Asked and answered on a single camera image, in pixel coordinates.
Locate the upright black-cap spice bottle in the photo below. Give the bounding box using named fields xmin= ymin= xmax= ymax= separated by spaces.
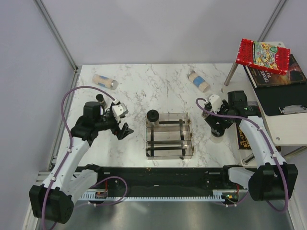
xmin=96 ymin=94 xmax=107 ymax=109

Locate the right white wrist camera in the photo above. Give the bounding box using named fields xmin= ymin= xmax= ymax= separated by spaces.
xmin=204 ymin=94 xmax=222 ymax=113

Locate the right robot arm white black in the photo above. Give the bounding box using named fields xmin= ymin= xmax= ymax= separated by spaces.
xmin=202 ymin=91 xmax=298 ymax=201

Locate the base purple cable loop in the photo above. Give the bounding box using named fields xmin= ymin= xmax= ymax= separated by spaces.
xmin=88 ymin=176 xmax=128 ymax=207

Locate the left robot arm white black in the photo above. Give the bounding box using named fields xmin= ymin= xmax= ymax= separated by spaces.
xmin=29 ymin=100 xmax=133 ymax=224

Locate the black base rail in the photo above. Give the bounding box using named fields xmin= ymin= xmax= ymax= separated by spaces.
xmin=79 ymin=164 xmax=252 ymax=199

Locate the blue-label lying bottle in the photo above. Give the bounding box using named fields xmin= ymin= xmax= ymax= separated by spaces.
xmin=92 ymin=74 xmax=118 ymax=90
xmin=188 ymin=70 xmax=210 ymax=92

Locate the black knob-lid glass jar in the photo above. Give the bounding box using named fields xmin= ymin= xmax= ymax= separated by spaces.
xmin=146 ymin=109 xmax=159 ymax=127

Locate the white side table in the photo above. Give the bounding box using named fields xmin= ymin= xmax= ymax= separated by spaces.
xmin=224 ymin=42 xmax=307 ymax=166

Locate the white slotted cable duct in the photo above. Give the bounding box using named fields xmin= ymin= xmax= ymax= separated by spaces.
xmin=79 ymin=189 xmax=236 ymax=202

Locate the right blue-label lying bottle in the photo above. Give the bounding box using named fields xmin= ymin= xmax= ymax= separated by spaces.
xmin=188 ymin=70 xmax=210 ymax=92

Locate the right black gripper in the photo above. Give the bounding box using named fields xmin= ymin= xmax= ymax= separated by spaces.
xmin=205 ymin=100 xmax=235 ymax=136

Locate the clear three-slot organizer tray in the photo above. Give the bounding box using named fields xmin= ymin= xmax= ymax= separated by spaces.
xmin=145 ymin=113 xmax=194 ymax=160

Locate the red children's book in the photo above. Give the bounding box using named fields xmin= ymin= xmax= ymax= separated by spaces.
xmin=236 ymin=39 xmax=290 ymax=75

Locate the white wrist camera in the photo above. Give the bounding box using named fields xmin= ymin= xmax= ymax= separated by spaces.
xmin=204 ymin=94 xmax=222 ymax=113
xmin=112 ymin=99 xmax=129 ymax=123

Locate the dark hardcover book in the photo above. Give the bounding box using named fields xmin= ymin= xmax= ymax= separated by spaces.
xmin=243 ymin=54 xmax=307 ymax=88

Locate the right black-cap spice bottle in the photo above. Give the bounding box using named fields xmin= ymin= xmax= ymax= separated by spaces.
xmin=201 ymin=103 xmax=212 ymax=119

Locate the black-lid white jar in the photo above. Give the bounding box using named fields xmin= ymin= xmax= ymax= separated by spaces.
xmin=210 ymin=129 xmax=224 ymax=143

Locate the black clipboard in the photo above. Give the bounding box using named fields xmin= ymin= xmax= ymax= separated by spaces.
xmin=254 ymin=83 xmax=307 ymax=116

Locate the left blue-label lying bottle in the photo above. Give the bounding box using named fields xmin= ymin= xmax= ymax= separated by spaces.
xmin=92 ymin=74 xmax=118 ymax=90

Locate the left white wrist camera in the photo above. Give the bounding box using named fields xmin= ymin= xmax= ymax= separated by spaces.
xmin=112 ymin=99 xmax=129 ymax=123

